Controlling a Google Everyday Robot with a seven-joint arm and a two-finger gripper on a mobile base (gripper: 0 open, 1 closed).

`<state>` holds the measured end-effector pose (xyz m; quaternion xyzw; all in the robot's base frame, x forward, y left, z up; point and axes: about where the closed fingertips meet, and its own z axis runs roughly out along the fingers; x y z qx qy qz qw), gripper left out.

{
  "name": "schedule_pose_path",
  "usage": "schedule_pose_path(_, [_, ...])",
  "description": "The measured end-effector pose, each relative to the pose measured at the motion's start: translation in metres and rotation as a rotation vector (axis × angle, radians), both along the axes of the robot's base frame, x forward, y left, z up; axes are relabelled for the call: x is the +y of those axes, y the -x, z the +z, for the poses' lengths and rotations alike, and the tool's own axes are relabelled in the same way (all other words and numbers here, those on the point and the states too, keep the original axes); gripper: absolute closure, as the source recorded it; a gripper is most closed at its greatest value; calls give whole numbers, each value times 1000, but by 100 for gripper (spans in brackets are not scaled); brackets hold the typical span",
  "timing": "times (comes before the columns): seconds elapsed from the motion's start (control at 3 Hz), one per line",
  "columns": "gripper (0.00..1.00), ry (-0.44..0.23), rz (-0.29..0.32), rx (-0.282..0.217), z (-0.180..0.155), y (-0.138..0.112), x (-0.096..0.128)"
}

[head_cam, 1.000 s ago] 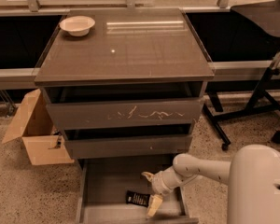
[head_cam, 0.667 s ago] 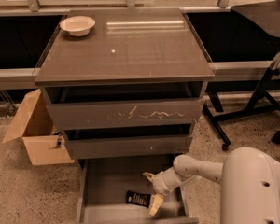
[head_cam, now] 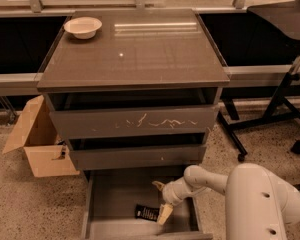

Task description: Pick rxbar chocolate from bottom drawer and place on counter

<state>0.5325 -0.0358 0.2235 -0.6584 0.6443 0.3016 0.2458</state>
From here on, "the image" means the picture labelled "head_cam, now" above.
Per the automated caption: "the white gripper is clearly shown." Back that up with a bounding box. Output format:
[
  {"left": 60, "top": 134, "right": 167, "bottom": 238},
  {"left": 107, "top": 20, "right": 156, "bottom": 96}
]
[{"left": 152, "top": 178, "right": 192, "bottom": 225}]

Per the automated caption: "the black rxbar chocolate bar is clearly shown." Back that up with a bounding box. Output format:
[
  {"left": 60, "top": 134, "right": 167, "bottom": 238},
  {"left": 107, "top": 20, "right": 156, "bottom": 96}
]
[{"left": 135, "top": 204, "right": 159, "bottom": 221}]

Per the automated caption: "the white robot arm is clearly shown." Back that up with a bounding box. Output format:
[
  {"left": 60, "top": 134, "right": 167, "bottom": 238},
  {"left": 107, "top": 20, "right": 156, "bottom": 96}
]
[{"left": 153, "top": 163, "right": 300, "bottom": 240}]

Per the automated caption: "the grey bottom drawer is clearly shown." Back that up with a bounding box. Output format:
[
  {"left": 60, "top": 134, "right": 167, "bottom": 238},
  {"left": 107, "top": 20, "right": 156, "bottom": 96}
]
[{"left": 81, "top": 166, "right": 213, "bottom": 240}]

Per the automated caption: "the grey drawer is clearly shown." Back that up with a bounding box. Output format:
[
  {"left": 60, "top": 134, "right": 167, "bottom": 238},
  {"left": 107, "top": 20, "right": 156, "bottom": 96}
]
[
  {"left": 46, "top": 87, "right": 221, "bottom": 139},
  {"left": 70, "top": 133, "right": 206, "bottom": 171},
  {"left": 81, "top": 166, "right": 213, "bottom": 240}
]

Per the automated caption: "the grey middle drawer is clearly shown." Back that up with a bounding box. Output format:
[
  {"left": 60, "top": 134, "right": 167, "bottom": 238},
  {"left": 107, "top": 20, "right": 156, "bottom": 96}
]
[{"left": 70, "top": 133, "right": 206, "bottom": 171}]

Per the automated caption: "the grey top drawer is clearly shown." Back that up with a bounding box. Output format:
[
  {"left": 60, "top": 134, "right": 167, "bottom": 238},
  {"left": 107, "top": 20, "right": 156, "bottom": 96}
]
[{"left": 46, "top": 87, "right": 221, "bottom": 139}]

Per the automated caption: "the grey drawer cabinet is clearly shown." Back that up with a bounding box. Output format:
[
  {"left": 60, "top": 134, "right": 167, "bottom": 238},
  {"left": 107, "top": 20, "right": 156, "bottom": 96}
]
[{"left": 36, "top": 9, "right": 231, "bottom": 240}]

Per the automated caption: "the open cardboard box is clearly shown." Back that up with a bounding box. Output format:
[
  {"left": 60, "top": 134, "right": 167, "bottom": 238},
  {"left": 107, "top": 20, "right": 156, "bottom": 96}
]
[{"left": 3, "top": 96, "right": 80, "bottom": 177}]

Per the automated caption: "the white bowl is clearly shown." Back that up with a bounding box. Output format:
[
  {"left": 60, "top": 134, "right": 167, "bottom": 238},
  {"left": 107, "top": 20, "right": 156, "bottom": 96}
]
[{"left": 64, "top": 17, "right": 102, "bottom": 40}]

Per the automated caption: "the black rolling stand table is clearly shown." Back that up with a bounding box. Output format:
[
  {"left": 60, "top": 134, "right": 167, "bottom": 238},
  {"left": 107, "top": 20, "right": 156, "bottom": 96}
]
[{"left": 217, "top": 0, "right": 300, "bottom": 162}]

